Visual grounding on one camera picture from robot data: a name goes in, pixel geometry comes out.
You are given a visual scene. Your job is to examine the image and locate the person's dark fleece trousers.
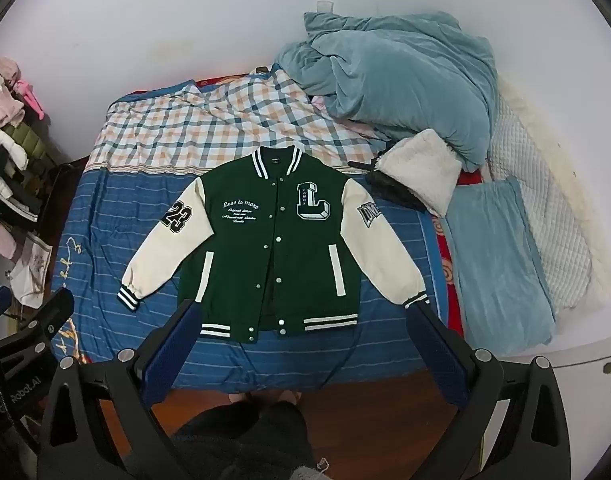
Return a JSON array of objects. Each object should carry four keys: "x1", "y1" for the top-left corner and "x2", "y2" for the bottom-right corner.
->
[{"x1": 168, "y1": 399, "x2": 331, "y2": 480}]

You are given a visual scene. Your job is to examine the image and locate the red patterned sheet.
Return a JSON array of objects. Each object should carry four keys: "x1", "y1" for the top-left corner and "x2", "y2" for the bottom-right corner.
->
[{"x1": 430, "y1": 170, "x2": 486, "y2": 336}]

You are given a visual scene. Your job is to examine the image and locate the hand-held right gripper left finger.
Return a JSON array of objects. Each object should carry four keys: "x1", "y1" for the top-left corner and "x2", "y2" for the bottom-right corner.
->
[{"x1": 38, "y1": 299, "x2": 207, "y2": 480}]

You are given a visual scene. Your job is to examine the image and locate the black cloth item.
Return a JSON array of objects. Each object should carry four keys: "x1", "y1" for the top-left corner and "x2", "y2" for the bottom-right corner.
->
[{"x1": 348, "y1": 157, "x2": 431, "y2": 211}]

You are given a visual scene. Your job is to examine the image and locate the white fleece cushion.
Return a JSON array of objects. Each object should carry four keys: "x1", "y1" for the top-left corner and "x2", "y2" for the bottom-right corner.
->
[{"x1": 378, "y1": 129, "x2": 463, "y2": 216}]

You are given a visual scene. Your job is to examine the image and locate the white tote bag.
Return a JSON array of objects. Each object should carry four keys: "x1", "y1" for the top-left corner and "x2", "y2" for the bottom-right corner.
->
[{"x1": 8, "y1": 232, "x2": 54, "y2": 306}]

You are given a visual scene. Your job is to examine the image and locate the green and cream varsity jacket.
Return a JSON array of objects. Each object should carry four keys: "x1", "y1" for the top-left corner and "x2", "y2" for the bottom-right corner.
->
[{"x1": 116, "y1": 145, "x2": 431, "y2": 345}]

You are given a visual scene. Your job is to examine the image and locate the blue striped bedsheet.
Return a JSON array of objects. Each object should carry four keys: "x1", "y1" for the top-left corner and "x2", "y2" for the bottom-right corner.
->
[{"x1": 50, "y1": 77, "x2": 466, "y2": 376}]

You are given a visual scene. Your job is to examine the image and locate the teal folded blanket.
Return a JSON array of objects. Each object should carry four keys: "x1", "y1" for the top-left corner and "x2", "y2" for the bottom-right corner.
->
[{"x1": 443, "y1": 176, "x2": 556, "y2": 358}]

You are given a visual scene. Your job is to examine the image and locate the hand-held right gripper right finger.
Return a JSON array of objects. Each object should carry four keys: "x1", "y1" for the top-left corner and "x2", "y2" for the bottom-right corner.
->
[{"x1": 405, "y1": 300, "x2": 572, "y2": 480}]

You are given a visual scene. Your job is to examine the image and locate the white quilted mattress pad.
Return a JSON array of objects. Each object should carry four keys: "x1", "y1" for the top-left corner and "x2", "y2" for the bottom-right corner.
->
[{"x1": 485, "y1": 75, "x2": 611, "y2": 311}]

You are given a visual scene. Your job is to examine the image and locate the pink clothes hanger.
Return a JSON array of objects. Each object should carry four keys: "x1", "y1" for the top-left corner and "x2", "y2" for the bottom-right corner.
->
[{"x1": 13, "y1": 77, "x2": 46, "y2": 121}]

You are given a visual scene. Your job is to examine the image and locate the teal plush duvet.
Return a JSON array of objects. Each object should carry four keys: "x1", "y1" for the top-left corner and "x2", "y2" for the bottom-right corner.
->
[{"x1": 274, "y1": 10, "x2": 499, "y2": 173}]

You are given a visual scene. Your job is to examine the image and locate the grey fuzzy cloth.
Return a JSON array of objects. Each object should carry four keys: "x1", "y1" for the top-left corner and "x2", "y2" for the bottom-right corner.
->
[{"x1": 290, "y1": 465, "x2": 331, "y2": 480}]

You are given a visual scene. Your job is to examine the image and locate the plaid blanket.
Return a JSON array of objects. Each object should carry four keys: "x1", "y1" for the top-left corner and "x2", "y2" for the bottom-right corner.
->
[{"x1": 86, "y1": 67, "x2": 386, "y2": 181}]

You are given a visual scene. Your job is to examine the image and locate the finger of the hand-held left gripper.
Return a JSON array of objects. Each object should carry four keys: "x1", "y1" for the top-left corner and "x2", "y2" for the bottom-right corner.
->
[{"x1": 0, "y1": 287, "x2": 76, "y2": 361}]

